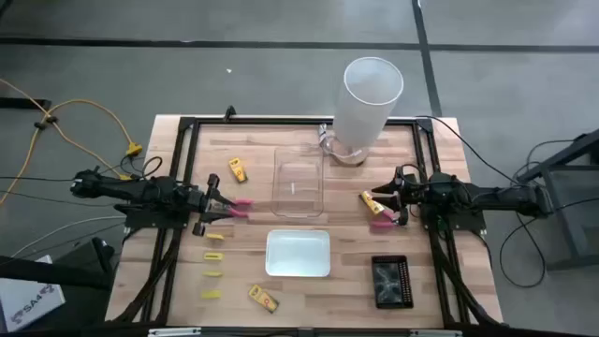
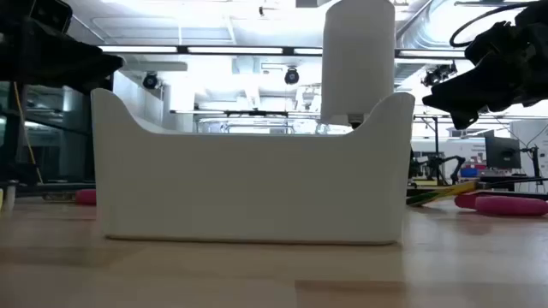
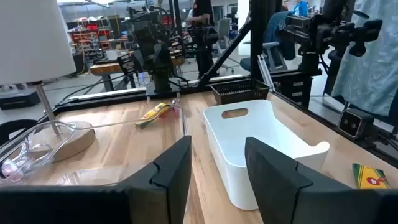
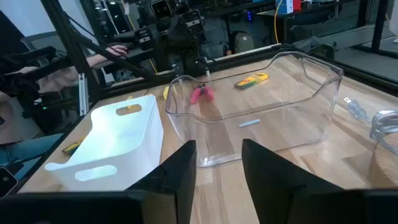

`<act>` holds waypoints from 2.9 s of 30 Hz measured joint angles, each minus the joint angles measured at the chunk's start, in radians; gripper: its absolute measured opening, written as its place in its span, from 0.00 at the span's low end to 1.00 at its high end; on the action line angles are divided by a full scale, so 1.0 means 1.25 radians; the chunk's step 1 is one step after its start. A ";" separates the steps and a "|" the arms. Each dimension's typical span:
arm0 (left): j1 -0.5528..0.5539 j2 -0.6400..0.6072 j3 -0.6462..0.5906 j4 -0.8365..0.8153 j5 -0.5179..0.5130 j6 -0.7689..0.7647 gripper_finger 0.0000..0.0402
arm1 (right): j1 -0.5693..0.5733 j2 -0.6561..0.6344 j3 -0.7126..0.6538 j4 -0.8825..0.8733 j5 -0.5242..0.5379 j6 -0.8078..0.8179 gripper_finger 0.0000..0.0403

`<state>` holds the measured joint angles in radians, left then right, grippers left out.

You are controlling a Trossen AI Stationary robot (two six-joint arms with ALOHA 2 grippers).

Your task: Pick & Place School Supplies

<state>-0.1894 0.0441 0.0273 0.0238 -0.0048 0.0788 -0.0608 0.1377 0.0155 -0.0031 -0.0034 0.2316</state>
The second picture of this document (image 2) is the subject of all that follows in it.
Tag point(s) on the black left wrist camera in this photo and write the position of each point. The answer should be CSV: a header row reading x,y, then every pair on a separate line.
x,y
51,15

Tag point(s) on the black background robot stand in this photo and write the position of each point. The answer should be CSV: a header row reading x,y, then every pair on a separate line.
x,y
436,164

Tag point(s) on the small grey metal post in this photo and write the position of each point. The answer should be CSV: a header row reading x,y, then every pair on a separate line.
x,y
10,194

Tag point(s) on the black ceiling spotlight cluster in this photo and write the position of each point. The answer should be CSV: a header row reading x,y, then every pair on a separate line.
x,y
436,76

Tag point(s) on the yellow green crayon box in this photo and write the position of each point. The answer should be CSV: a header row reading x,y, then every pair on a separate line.
x,y
445,193

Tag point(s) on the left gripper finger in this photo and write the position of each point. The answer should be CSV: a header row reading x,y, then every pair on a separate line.
x,y
85,64
96,87

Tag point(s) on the ceiling light strip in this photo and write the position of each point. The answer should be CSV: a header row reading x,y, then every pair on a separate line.
x,y
235,50
428,54

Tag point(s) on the black computer monitor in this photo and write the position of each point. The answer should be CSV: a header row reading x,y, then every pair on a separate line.
x,y
503,152

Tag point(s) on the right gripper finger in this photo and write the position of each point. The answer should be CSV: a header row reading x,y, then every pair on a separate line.
x,y
464,120
479,96

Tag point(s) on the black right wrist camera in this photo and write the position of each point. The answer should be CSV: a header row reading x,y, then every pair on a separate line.
x,y
533,15

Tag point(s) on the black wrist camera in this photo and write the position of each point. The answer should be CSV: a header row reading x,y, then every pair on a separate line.
x,y
51,15
533,15

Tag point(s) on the white plastic storage bin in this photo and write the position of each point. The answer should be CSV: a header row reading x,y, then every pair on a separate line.
x,y
252,188

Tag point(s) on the blue storage box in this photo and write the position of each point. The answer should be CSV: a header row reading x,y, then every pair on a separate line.
x,y
469,173

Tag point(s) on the table lamp white shade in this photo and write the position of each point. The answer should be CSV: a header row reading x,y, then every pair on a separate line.
x,y
357,64

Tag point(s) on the silver ventilation duct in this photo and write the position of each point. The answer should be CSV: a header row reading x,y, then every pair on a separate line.
x,y
421,30

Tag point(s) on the black ceiling dome camera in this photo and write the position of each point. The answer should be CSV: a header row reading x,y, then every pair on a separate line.
x,y
150,81
291,77

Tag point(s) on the black background desk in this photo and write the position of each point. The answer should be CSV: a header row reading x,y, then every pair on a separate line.
x,y
501,181

